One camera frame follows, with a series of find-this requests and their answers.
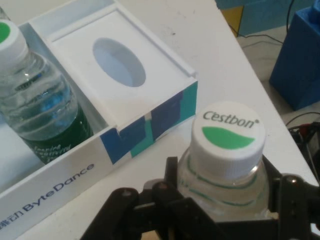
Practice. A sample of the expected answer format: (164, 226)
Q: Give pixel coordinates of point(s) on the blue plastic bin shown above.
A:
(297, 57)

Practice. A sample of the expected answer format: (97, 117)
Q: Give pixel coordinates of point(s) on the green label water bottle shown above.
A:
(42, 105)
(225, 150)

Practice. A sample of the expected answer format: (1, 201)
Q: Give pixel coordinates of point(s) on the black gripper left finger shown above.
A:
(160, 215)

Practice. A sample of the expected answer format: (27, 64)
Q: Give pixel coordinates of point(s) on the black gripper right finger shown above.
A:
(295, 207)

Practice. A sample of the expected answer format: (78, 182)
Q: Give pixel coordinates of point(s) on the black device with red parts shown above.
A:
(308, 142)

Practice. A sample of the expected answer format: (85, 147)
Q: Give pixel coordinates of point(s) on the white insert with oval hole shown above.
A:
(120, 62)

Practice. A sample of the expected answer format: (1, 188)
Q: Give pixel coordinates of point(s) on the white ByteDance cardboard box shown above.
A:
(75, 175)

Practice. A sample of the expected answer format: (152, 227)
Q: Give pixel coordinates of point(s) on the yellow foam block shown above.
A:
(233, 21)

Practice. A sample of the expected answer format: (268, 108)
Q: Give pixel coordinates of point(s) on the blue foam block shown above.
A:
(262, 15)

